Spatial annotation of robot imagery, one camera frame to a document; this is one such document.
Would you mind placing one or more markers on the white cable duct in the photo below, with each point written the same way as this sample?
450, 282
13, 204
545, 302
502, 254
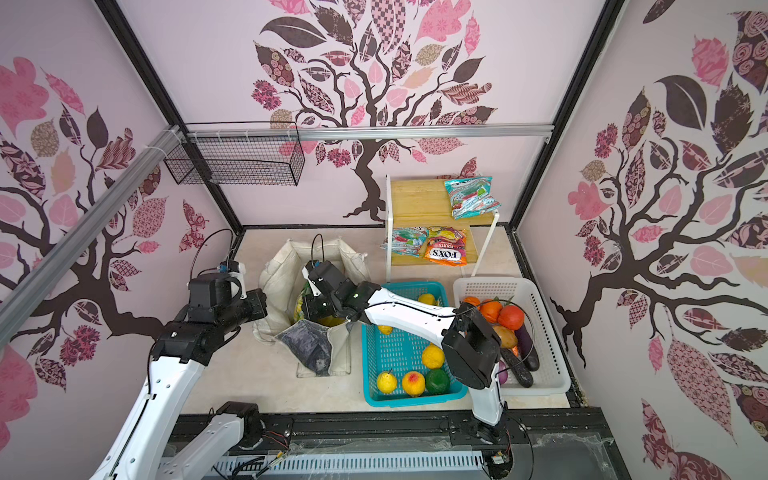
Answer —
394, 465

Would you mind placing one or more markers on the aluminium frame rail back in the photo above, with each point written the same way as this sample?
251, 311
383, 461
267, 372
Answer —
374, 133

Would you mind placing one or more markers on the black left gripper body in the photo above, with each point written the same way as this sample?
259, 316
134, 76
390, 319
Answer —
251, 308

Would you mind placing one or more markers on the aluminium frame rail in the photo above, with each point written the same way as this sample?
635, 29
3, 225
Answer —
24, 299
374, 133

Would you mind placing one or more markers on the green mint candy bag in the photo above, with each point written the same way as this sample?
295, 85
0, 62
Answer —
408, 241

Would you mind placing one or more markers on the black wire basket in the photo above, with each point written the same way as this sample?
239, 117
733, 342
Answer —
265, 153

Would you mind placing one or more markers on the teal candy bag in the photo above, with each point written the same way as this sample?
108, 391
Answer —
470, 197

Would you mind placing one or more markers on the teal plastic basket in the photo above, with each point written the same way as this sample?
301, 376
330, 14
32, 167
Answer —
399, 352

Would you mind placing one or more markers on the green avocado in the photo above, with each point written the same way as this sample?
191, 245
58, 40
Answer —
437, 382

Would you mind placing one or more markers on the yellow-green candy bag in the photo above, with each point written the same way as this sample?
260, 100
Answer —
299, 314

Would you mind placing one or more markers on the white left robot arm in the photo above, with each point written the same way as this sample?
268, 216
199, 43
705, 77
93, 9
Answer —
218, 306

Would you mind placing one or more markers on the orange Fox's candy bag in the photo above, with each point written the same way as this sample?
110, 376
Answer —
445, 246

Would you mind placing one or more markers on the yellow pear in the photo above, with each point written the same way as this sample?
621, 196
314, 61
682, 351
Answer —
386, 383

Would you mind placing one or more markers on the yellow bumpy fruit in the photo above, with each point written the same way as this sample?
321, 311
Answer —
432, 357

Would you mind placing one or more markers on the aluminium frame rail left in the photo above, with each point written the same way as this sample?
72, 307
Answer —
24, 299

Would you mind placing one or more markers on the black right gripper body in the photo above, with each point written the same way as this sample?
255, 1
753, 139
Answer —
320, 307

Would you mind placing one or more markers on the beige canvas tote bag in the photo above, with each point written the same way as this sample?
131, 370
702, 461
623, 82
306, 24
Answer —
321, 346

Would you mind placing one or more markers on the yellow banana bunch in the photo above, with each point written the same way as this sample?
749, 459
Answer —
331, 321

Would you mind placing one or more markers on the brown potato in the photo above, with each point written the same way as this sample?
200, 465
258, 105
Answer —
507, 337

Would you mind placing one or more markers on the dark purple eggplant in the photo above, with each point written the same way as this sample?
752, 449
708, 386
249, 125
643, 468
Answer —
517, 368

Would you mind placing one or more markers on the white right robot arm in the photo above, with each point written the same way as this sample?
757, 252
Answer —
471, 346

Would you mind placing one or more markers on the white plastic basket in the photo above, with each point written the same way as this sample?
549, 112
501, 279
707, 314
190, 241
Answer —
552, 377

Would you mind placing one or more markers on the white wooden shelf rack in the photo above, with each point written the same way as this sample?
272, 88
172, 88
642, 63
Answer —
425, 203

